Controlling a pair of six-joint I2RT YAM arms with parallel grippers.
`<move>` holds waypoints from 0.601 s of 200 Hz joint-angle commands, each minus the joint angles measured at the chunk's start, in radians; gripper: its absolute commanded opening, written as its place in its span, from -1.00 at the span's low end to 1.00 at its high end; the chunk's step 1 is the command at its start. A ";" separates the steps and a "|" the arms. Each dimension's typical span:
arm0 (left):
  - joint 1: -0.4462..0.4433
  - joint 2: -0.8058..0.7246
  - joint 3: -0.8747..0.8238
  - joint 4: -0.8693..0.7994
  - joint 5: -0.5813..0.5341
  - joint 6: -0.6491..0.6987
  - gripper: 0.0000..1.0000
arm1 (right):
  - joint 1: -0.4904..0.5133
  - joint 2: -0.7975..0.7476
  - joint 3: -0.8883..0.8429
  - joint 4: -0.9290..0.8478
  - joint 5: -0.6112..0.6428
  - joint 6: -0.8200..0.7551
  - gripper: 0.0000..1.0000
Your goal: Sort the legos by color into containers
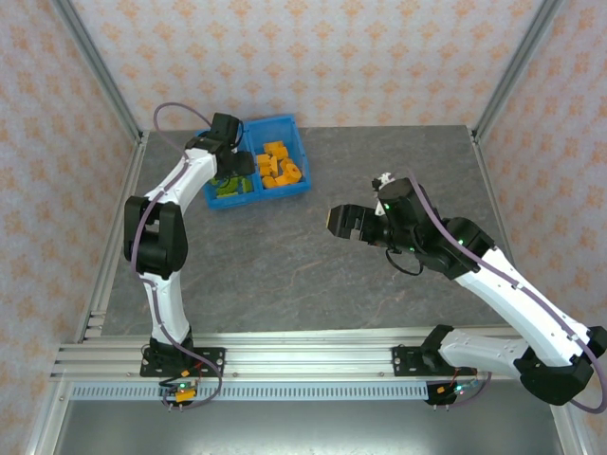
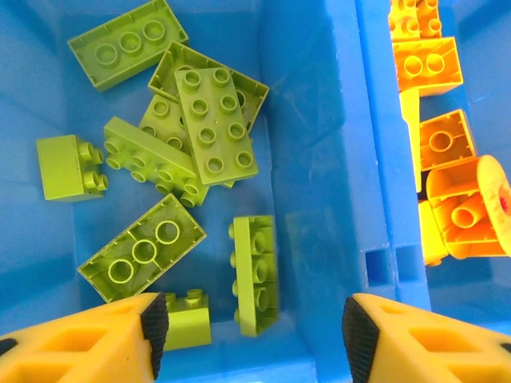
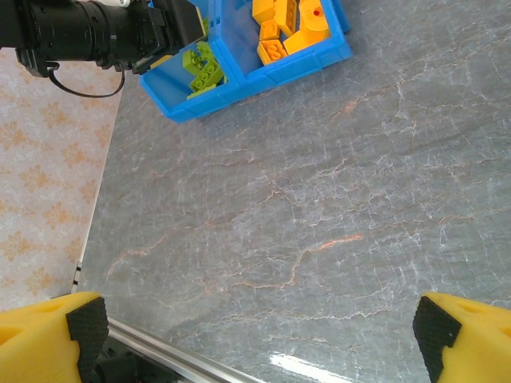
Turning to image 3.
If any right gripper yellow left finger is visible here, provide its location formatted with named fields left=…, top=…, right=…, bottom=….
left=0, top=290, right=109, bottom=383

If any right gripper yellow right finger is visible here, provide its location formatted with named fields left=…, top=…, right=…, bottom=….
left=412, top=290, right=511, bottom=383

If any orange round lego brick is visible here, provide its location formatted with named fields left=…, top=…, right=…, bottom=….
left=298, top=0, right=333, bottom=41

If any blue plastic bin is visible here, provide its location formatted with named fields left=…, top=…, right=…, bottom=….
left=217, top=0, right=353, bottom=87
left=137, top=23, right=244, bottom=124

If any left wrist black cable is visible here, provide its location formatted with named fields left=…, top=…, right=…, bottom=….
left=46, top=59, right=128, bottom=99

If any aluminium side rail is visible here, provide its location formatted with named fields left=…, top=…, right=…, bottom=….
left=70, top=255, right=87, bottom=298

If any wide aluminium mounting rail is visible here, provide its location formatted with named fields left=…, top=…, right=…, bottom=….
left=105, top=317, right=260, bottom=383

